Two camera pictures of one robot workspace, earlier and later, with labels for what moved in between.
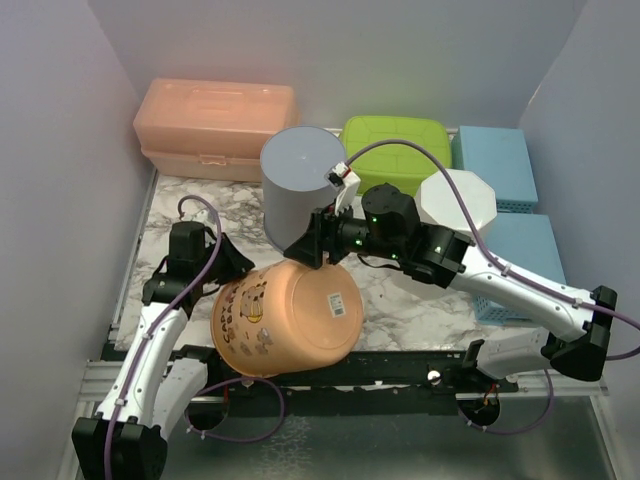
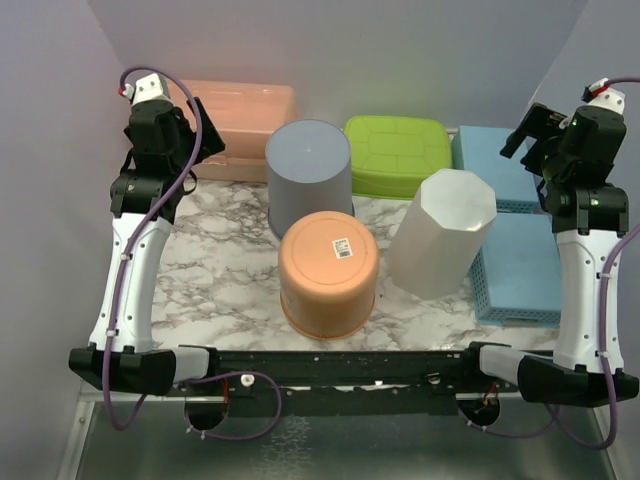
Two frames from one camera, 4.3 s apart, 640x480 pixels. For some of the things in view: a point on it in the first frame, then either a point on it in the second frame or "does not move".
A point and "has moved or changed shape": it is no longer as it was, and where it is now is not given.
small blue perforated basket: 525,240 does not move
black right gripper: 308,249 → 525,127
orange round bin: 285,319 has moved or changed shape
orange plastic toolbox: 210,129 does not move
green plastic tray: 397,163 does not move
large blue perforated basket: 500,157 does not move
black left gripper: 238,261 → 211,141
